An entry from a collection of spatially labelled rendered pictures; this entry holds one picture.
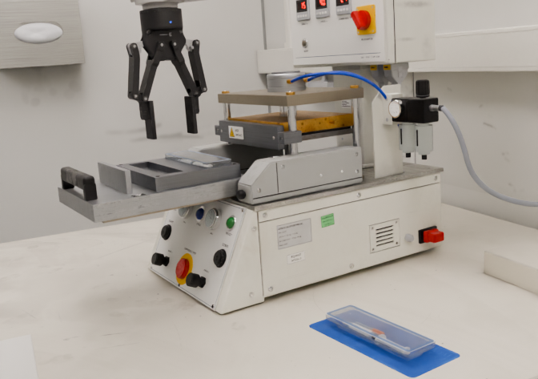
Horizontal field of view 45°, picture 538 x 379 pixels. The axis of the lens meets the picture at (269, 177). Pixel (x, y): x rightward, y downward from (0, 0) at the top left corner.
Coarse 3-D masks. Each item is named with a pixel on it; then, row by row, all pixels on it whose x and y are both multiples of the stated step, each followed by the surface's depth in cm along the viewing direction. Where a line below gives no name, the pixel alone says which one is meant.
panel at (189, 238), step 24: (168, 216) 136; (192, 216) 127; (240, 216) 113; (168, 240) 133; (192, 240) 125; (216, 240) 117; (168, 264) 130; (192, 264) 122; (192, 288) 120; (216, 288) 113
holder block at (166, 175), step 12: (132, 168) 119; (144, 168) 126; (156, 168) 123; (168, 168) 118; (180, 168) 115; (192, 168) 114; (204, 168) 113; (216, 168) 114; (228, 168) 115; (132, 180) 118; (144, 180) 112; (156, 180) 108; (168, 180) 109; (180, 180) 110; (192, 180) 112; (204, 180) 113; (216, 180) 114
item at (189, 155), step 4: (176, 152) 129; (180, 152) 129; (184, 152) 129; (188, 152) 128; (192, 152) 128; (196, 152) 127; (176, 156) 124; (180, 156) 124; (184, 156) 123; (188, 156) 123; (192, 156) 122; (196, 156) 122; (200, 156) 122; (204, 156) 121; (208, 156) 121; (212, 156) 121; (216, 156) 120; (196, 160) 117; (200, 160) 117; (204, 160) 117; (208, 160) 116; (212, 160) 116; (216, 160) 116; (220, 160) 115
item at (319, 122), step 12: (240, 120) 133; (252, 120) 128; (264, 120) 126; (276, 120) 124; (300, 120) 122; (312, 120) 123; (324, 120) 125; (336, 120) 126; (348, 120) 128; (312, 132) 124; (324, 132) 125; (336, 132) 127; (348, 132) 128
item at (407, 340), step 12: (336, 312) 103; (348, 312) 102; (360, 312) 102; (348, 324) 98; (360, 324) 98; (372, 324) 98; (384, 324) 97; (384, 336) 93; (396, 336) 93; (408, 336) 93; (420, 336) 93; (408, 348) 89
